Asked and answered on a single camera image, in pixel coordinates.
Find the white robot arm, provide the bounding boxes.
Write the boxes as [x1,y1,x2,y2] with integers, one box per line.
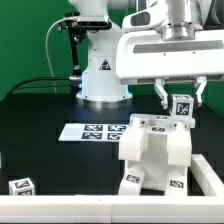
[68,0,224,107]

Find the white chair backrest part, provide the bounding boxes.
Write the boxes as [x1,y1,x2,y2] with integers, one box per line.
[119,114,195,167]

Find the white base tag plate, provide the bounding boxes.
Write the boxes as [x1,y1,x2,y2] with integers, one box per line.
[59,123,127,142]

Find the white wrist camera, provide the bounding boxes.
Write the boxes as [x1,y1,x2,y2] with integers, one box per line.
[122,9,165,33]

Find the white chair seat part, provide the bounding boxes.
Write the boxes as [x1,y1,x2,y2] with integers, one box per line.
[134,131,192,194]

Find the black cables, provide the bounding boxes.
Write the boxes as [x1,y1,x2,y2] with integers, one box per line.
[4,75,83,98]

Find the grey camera cable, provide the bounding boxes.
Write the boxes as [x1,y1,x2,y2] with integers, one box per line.
[44,17,80,95]

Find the white L-shaped border wall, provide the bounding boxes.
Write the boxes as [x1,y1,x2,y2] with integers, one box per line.
[0,154,224,223]

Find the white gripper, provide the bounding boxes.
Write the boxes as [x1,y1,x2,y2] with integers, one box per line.
[116,30,224,109]

